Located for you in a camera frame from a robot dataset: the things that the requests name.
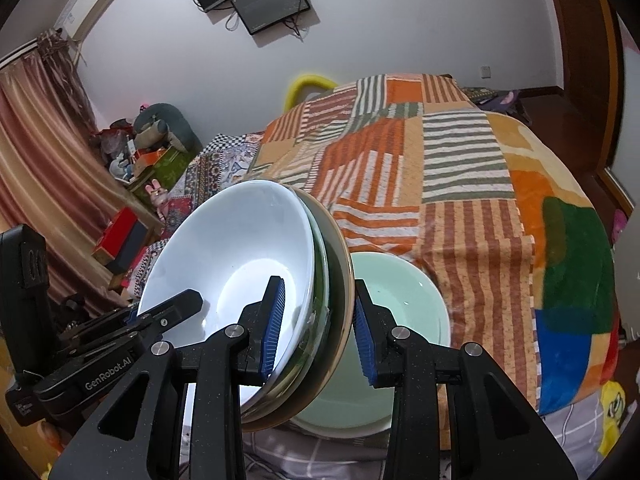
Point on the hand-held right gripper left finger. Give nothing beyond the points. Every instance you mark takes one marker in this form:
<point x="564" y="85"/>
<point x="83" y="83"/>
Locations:
<point x="272" y="330"/>

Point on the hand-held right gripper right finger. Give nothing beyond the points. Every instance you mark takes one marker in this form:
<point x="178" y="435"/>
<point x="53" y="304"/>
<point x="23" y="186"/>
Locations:
<point x="365" y="340"/>

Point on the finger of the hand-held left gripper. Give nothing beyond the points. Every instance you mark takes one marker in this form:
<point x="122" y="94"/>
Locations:
<point x="100" y="317"/>
<point x="170" y="307"/>

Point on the green plate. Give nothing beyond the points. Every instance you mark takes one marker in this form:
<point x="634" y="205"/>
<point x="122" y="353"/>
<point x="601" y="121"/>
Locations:
<point x="400" y="300"/>

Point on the pink bowl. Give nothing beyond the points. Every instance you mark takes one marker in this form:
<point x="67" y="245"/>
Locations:
<point x="320" y="385"/>

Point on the green bowl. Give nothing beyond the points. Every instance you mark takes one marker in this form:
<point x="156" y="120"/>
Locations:
<point x="324" y="285"/>

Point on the white bowl with dark spots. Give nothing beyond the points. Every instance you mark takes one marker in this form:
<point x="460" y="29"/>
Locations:
<point x="235" y="240"/>

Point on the dark blue box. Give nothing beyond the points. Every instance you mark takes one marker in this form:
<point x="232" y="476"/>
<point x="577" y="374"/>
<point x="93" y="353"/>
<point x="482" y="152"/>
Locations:
<point x="130" y="250"/>

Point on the red box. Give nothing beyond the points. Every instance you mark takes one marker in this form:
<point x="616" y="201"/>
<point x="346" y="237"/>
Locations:
<point x="117" y="232"/>

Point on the pink bunny toy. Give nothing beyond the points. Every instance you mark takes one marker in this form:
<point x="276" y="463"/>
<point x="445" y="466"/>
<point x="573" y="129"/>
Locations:
<point x="157" y="192"/>

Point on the patterned quilt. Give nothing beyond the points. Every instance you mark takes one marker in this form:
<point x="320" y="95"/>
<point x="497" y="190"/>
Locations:
<point x="210" y="165"/>

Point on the striped brown curtain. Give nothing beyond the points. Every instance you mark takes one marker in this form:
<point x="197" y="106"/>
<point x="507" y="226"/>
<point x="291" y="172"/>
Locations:
<point x="40" y="135"/>

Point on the orange striped patchwork blanket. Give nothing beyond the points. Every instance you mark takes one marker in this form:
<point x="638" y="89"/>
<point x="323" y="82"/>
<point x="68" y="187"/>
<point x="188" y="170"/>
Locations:
<point x="450" y="160"/>

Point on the yellow cartoon bedsheet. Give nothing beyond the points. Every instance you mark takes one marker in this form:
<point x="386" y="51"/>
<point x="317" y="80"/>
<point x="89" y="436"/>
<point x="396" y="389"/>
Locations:
<point x="612" y="410"/>

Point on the dark backpack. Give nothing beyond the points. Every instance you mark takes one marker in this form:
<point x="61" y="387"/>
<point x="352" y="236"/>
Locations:
<point x="500" y="100"/>

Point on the white air conditioner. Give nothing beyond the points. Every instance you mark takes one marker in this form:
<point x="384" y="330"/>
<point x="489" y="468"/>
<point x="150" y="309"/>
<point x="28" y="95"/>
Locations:
<point x="100" y="0"/>

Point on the wooden door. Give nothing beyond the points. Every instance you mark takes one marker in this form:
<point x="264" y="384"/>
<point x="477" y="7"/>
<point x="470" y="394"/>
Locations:
<point x="570" y="25"/>

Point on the white wall socket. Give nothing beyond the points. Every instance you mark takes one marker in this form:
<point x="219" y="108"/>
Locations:
<point x="485" y="71"/>

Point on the small black wall monitor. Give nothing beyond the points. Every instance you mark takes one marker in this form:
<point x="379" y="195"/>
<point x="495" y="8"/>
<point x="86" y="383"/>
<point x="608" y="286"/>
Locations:
<point x="272" y="2"/>

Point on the wooden door frame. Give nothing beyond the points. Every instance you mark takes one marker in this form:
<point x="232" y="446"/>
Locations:
<point x="612" y="85"/>

